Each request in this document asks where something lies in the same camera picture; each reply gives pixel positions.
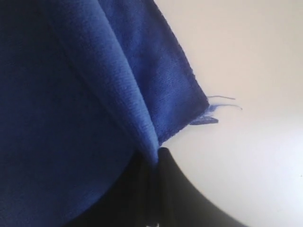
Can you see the blue microfiber cloth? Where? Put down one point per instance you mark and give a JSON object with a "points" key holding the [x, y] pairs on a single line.
{"points": [[84, 85]]}

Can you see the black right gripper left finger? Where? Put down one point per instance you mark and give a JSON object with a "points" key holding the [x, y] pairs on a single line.
{"points": [[132, 201]]}

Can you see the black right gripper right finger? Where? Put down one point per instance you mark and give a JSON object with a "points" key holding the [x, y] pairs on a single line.
{"points": [[180, 204]]}

